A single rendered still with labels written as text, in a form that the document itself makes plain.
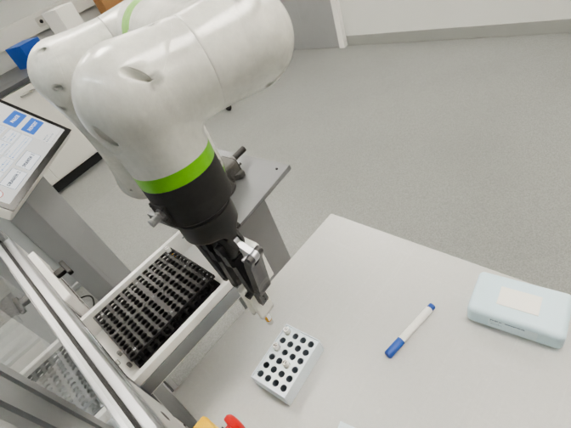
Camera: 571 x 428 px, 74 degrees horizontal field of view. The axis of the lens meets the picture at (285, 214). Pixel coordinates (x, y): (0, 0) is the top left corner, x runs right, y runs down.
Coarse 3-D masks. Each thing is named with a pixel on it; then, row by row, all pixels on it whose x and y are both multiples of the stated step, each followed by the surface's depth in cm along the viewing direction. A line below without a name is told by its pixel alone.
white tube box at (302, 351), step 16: (288, 336) 76; (304, 336) 75; (272, 352) 74; (288, 352) 73; (304, 352) 73; (320, 352) 75; (256, 368) 73; (272, 368) 73; (304, 368) 71; (272, 384) 70; (288, 384) 69; (288, 400) 68
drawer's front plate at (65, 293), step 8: (32, 256) 101; (40, 264) 97; (48, 272) 93; (48, 280) 91; (56, 280) 90; (64, 280) 105; (56, 288) 88; (64, 288) 87; (64, 296) 85; (72, 296) 85; (72, 304) 86; (80, 304) 87; (80, 312) 88
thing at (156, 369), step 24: (168, 240) 94; (144, 264) 90; (120, 288) 87; (96, 312) 84; (216, 312) 77; (96, 336) 86; (192, 336) 74; (120, 360) 79; (168, 360) 72; (144, 384) 69
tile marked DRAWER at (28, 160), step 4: (28, 152) 135; (24, 156) 132; (28, 156) 134; (32, 156) 135; (36, 156) 135; (40, 156) 137; (20, 160) 130; (24, 160) 131; (28, 160) 132; (32, 160) 133; (36, 160) 134; (16, 164) 129; (20, 164) 130; (24, 164) 130; (28, 164) 131; (32, 164) 132; (24, 168) 129; (28, 168) 130
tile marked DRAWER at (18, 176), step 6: (12, 168) 126; (12, 174) 125; (18, 174) 126; (24, 174) 128; (6, 180) 122; (12, 180) 123; (18, 180) 125; (6, 186) 121; (12, 186) 122; (18, 186) 123
